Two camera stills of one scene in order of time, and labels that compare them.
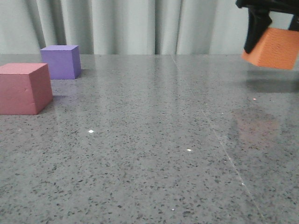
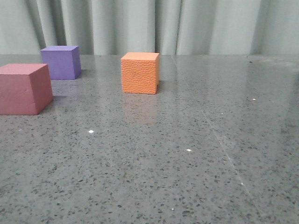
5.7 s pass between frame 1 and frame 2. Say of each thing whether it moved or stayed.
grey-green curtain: stayed
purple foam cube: stayed
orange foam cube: moved
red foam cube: stayed
